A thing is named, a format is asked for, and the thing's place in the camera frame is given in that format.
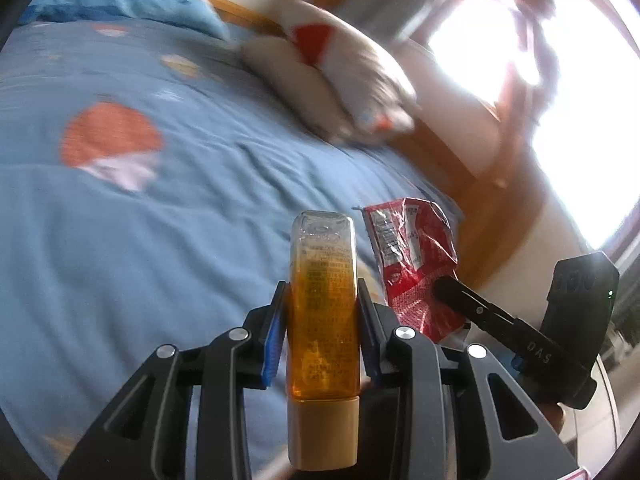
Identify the white and red pillow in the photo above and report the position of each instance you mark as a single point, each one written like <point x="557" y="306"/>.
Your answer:
<point x="320" y="90"/>

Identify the grey curtain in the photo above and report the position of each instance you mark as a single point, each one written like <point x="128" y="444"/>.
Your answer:
<point x="390" y="15"/>

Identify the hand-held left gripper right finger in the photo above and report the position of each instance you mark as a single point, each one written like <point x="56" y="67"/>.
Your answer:
<point x="367" y="335"/>

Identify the window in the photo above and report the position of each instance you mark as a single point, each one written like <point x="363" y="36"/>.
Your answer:
<point x="470" y="35"/>

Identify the amber plastic bottle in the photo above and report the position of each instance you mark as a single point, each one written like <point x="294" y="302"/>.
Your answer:
<point x="322" y="310"/>

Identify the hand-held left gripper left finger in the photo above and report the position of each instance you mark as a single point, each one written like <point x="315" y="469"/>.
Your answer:
<point x="275" y="335"/>

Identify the blue patterned pillow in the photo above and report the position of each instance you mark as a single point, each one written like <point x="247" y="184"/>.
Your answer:
<point x="125" y="0"/>

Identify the red packet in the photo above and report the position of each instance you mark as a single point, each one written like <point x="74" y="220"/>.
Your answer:
<point x="410" y="260"/>

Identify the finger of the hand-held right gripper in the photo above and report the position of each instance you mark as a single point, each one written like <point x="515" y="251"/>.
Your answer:
<point x="465" y="302"/>

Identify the blue printed blanket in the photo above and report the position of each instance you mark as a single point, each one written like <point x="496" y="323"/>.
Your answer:
<point x="150" y="240"/>

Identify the wooden bunk bed frame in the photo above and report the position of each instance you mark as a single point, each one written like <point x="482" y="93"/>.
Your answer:
<point x="480" y="220"/>

